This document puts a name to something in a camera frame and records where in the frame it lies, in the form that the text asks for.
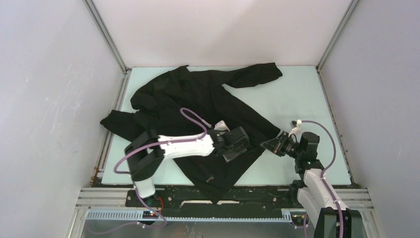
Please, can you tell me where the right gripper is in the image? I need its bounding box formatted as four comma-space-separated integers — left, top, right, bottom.
260, 131, 303, 160

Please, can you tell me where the black jacket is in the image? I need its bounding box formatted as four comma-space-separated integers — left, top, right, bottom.
101, 63, 282, 203

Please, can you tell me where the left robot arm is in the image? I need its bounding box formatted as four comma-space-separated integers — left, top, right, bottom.
124, 127, 250, 207

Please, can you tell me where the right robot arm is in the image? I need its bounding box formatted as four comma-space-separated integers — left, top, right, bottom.
261, 132, 364, 238

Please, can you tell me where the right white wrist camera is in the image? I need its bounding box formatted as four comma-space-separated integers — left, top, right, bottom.
289, 119, 302, 136

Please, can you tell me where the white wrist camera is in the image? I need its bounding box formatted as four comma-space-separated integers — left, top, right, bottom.
214, 120, 230, 131
289, 119, 302, 136

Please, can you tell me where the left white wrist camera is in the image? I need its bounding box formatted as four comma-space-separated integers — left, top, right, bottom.
214, 120, 230, 131

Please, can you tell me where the grey slotted cable duct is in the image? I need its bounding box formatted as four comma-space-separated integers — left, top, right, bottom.
86, 209, 292, 223

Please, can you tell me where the right aluminium frame post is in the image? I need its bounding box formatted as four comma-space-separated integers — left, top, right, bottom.
316, 0, 361, 184

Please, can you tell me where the aluminium frame post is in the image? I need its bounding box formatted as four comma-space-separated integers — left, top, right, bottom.
83, 0, 131, 180
316, 0, 361, 184

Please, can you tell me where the left aluminium frame post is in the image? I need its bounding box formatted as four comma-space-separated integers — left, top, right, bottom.
83, 0, 131, 180

